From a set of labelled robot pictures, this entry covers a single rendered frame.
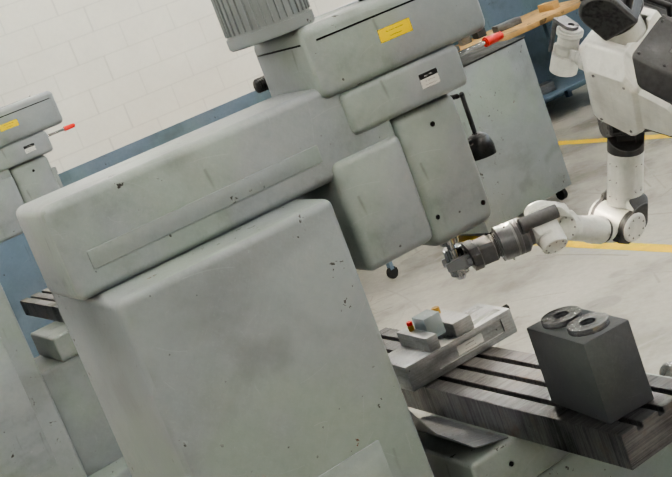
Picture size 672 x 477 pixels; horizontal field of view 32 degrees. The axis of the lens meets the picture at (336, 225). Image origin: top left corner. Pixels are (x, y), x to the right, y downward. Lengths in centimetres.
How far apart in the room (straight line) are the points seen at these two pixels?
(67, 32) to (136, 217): 698
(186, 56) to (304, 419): 735
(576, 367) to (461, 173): 53
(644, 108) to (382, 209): 62
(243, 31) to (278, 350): 68
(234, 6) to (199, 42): 712
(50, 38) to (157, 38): 86
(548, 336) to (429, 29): 73
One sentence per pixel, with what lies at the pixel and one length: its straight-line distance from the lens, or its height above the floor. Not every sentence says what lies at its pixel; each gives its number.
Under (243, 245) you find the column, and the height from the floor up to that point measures 155.
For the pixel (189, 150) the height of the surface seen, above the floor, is 175.
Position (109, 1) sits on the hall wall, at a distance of 941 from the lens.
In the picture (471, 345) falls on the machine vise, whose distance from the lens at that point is 308.
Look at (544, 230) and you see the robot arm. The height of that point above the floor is 124.
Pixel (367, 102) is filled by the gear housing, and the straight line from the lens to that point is 256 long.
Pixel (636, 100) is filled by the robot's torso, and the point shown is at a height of 149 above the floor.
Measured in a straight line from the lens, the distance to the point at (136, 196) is 234.
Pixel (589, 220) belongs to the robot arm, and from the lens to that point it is 295.
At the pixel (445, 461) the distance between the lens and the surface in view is 280.
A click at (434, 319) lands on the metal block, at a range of 305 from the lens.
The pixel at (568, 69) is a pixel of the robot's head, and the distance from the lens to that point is 281.
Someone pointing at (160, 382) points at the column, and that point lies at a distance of 225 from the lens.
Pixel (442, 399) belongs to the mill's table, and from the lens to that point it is 296.
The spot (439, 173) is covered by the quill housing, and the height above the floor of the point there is 147.
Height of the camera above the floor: 201
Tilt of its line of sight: 12 degrees down
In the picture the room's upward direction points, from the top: 21 degrees counter-clockwise
